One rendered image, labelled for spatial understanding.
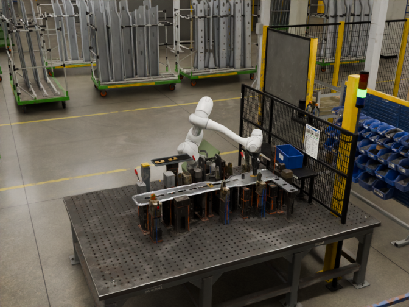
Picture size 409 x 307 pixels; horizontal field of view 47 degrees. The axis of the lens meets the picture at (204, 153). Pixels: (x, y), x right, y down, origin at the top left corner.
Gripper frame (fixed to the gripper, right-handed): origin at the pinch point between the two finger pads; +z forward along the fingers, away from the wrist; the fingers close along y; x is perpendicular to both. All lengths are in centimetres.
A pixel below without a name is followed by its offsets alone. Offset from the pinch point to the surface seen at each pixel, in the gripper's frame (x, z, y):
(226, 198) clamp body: -42.1, 8.8, 22.3
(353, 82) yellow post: 58, -91, 51
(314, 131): 54, -37, 14
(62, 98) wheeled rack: -75, 80, -611
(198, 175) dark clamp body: -51, 1, -16
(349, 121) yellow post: 58, -57, 52
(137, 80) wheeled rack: 105, 74, -673
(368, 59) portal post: 361, -33, -239
